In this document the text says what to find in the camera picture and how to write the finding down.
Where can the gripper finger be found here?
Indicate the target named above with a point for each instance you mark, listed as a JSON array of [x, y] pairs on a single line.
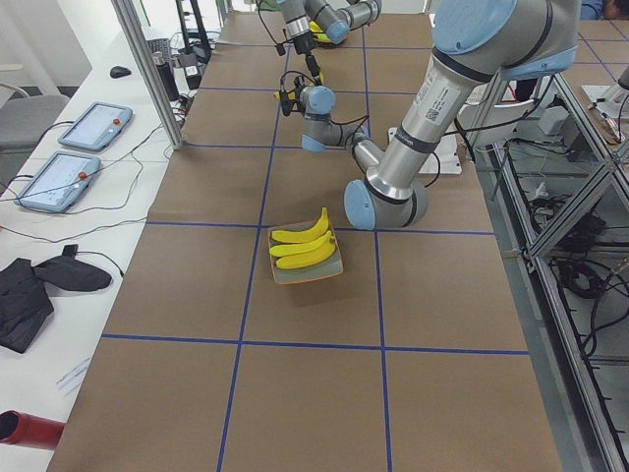
[[312, 65]]

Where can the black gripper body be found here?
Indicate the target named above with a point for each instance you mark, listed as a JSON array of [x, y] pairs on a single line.
[[300, 43], [299, 84]]

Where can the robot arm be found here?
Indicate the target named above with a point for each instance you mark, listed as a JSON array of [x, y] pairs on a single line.
[[334, 23], [472, 41]]

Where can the fruit basket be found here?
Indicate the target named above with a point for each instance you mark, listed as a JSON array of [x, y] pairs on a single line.
[[320, 37]]

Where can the grey square plate orange rim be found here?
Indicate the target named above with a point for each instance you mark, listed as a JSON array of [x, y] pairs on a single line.
[[332, 266]]

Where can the black bottle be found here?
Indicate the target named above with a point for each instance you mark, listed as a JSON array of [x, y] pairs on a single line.
[[166, 76]]

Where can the black computer mouse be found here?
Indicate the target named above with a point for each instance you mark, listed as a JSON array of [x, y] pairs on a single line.
[[118, 72]]

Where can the teach pendant far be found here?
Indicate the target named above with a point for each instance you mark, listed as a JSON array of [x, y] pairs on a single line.
[[97, 127]]

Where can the teach pendant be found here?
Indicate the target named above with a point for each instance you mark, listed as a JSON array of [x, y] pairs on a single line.
[[97, 127], [59, 182]]

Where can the teach pendant near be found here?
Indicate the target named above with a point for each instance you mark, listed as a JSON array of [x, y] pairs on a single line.
[[59, 182]]

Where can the black cloth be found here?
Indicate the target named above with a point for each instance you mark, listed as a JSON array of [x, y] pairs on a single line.
[[25, 304]]

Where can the red cylinder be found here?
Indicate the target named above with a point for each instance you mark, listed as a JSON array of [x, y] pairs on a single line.
[[22, 429]]

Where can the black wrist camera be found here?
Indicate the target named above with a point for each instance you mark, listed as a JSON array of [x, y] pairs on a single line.
[[282, 94]]

